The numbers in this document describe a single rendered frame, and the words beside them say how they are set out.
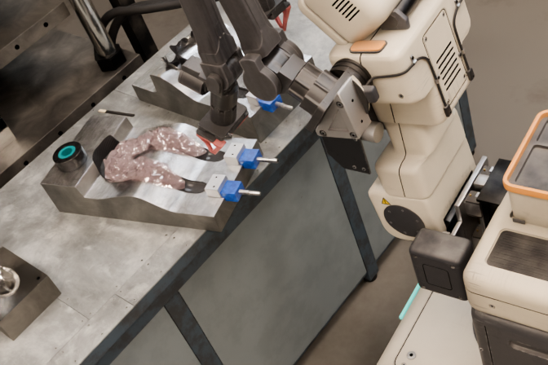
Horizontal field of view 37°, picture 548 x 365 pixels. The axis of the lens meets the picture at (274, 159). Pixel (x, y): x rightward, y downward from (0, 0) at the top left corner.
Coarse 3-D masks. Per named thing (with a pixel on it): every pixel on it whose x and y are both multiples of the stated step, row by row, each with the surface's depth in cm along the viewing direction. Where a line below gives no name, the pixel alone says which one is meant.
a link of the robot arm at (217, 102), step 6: (204, 84) 166; (234, 84) 166; (204, 90) 168; (228, 90) 165; (234, 90) 166; (210, 96) 168; (216, 96) 165; (222, 96) 165; (228, 96) 165; (234, 96) 166; (216, 102) 167; (222, 102) 166; (228, 102) 167; (234, 102) 168; (222, 108) 168; (228, 108) 168
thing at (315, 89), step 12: (300, 72) 148; (312, 72) 149; (324, 72) 148; (348, 72) 149; (300, 84) 148; (312, 84) 148; (324, 84) 147; (336, 84) 148; (300, 96) 149; (312, 96) 147; (324, 96) 147; (312, 108) 149; (324, 108) 144; (312, 120) 148
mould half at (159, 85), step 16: (192, 48) 226; (160, 64) 239; (144, 80) 235; (160, 80) 221; (176, 80) 219; (240, 80) 216; (144, 96) 235; (160, 96) 228; (176, 96) 222; (192, 96) 217; (208, 96) 216; (288, 96) 211; (176, 112) 229; (192, 112) 222; (256, 112) 204; (272, 112) 208; (288, 112) 213; (240, 128) 210; (256, 128) 205; (272, 128) 210
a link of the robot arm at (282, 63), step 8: (280, 48) 152; (272, 56) 150; (280, 56) 151; (288, 56) 151; (296, 56) 150; (264, 64) 149; (272, 64) 149; (280, 64) 150; (288, 64) 149; (296, 64) 149; (304, 64) 150; (280, 72) 148; (288, 72) 148; (296, 72) 149; (280, 80) 149; (288, 80) 148; (288, 88) 150
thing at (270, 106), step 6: (246, 96) 205; (252, 96) 204; (252, 102) 206; (258, 102) 204; (264, 102) 203; (270, 102) 202; (276, 102) 203; (282, 102) 205; (264, 108) 204; (270, 108) 203; (288, 108) 200
